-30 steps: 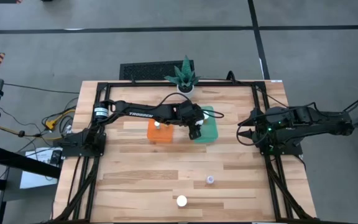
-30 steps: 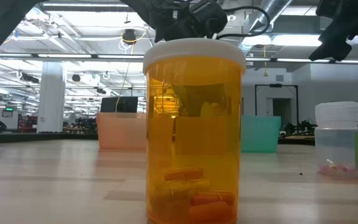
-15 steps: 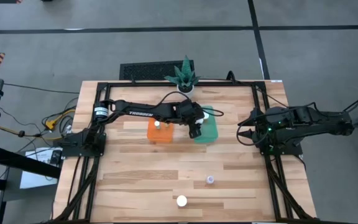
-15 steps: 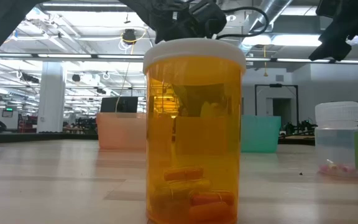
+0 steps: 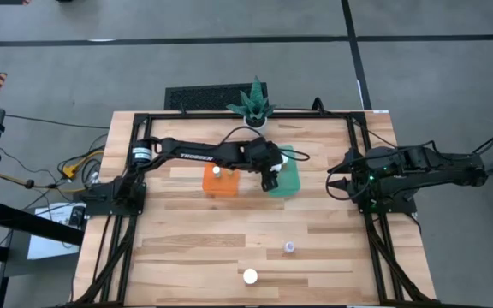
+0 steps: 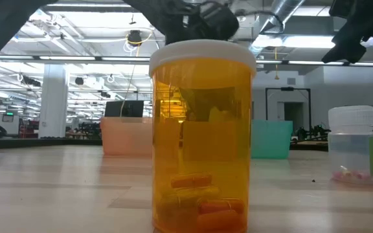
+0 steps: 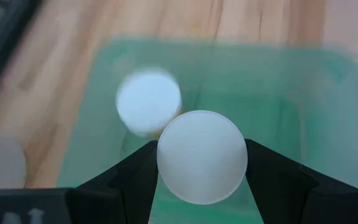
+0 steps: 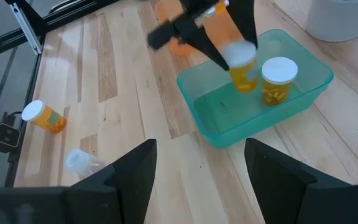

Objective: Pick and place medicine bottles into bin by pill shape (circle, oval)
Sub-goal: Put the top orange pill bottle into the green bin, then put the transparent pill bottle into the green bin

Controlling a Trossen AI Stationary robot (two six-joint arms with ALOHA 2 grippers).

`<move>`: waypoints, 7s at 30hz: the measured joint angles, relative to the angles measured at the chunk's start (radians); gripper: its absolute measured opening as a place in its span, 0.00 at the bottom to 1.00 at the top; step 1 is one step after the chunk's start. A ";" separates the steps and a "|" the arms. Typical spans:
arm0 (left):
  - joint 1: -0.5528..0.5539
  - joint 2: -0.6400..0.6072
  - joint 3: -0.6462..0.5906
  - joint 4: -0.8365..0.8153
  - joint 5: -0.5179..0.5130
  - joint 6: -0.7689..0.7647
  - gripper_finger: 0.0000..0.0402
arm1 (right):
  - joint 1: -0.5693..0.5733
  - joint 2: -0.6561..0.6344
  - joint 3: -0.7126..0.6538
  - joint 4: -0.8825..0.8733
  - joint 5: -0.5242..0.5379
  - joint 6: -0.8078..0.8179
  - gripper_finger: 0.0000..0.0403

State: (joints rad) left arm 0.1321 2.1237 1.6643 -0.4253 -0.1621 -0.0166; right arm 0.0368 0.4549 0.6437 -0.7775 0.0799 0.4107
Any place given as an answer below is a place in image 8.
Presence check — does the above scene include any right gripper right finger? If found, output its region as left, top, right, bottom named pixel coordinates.
left=244, top=138, right=358, bottom=224

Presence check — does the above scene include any small orange pill bottle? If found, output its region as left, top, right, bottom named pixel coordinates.
left=221, top=42, right=260, bottom=93

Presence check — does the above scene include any orange mat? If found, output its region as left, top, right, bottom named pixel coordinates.
left=155, top=0, right=244, bottom=57

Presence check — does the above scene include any orange bottle with yellow capsules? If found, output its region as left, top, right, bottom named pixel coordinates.
left=261, top=56, right=299, bottom=107

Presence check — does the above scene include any large orange capsule bottle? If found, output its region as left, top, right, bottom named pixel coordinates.
left=21, top=99, right=67, bottom=134

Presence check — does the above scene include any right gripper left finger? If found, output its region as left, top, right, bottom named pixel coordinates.
left=0, top=139, right=157, bottom=224

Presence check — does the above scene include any black aluminium table frame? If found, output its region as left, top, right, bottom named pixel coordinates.
left=0, top=0, right=121, bottom=188

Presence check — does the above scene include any black table-level camera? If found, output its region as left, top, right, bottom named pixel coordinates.
left=0, top=114, right=23, bottom=154

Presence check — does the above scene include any teal translucent plastic bin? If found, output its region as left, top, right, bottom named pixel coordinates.
left=176, top=29, right=334, bottom=149

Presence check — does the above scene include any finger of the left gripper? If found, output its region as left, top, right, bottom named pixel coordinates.
left=227, top=0, right=259, bottom=49
left=147, top=14, right=230, bottom=72

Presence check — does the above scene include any clear bottle with pink pills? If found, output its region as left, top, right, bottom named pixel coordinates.
left=63, top=149, right=108, bottom=180

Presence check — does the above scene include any silver aluminium bracket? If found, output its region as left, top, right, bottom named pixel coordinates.
left=9, top=2, right=43, bottom=56

